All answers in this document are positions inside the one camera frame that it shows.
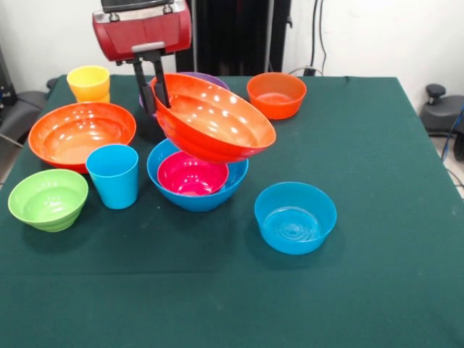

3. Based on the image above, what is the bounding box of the orange cup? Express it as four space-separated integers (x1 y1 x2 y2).
74 88 111 104

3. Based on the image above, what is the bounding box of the grey pedestal foot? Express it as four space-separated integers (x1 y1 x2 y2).
420 83 464 133
0 78 58 146

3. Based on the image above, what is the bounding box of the large blue bowl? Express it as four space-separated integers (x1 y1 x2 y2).
146 138 249 212

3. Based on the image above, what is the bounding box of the dark green tablecloth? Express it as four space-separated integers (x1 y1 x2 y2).
0 74 464 348

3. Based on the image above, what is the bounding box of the blue cup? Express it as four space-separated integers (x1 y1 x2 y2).
86 144 139 210

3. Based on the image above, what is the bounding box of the small blue bowl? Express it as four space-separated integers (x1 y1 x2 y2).
254 181 338 256

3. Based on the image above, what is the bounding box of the pink bowl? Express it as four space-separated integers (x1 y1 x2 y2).
157 150 230 196

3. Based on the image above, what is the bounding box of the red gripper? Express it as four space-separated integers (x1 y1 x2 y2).
92 3 192 116

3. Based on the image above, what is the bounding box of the blue cable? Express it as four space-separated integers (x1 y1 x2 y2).
440 104 464 162

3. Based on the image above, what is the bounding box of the yellow cup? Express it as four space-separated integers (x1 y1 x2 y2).
66 65 111 98

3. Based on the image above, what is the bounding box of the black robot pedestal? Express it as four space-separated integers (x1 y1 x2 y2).
166 0 293 77

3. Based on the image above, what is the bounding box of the small orange bowl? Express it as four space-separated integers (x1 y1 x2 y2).
246 72 307 120

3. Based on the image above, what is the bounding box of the large orange bowl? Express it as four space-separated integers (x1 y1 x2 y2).
28 101 137 174
150 72 277 165

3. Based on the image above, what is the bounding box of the purple bowl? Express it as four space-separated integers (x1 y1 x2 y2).
138 71 231 117

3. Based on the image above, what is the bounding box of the green bowl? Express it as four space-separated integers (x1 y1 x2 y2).
7 168 89 233

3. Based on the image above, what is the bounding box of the black cable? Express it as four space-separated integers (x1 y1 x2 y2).
310 0 329 75

